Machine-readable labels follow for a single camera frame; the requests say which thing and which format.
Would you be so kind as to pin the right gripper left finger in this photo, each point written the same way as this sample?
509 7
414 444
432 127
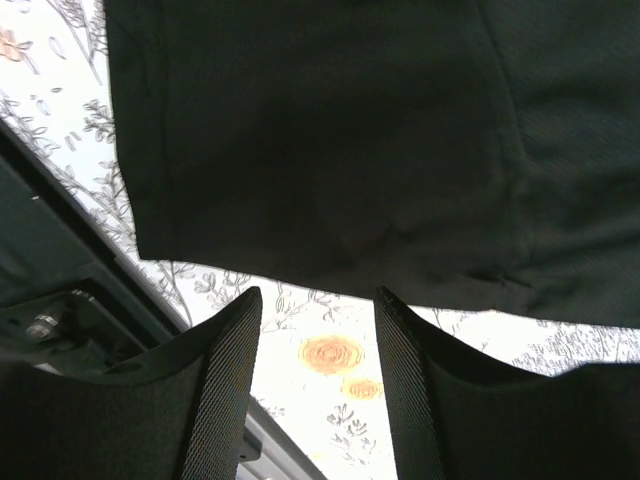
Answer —
62 427

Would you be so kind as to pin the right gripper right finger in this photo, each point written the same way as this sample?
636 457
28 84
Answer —
457 413

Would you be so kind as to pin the black t-shirt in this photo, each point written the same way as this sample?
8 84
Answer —
467 155

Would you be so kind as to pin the floral table cloth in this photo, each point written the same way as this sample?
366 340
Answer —
317 372

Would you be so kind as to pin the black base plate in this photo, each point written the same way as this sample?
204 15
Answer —
69 298

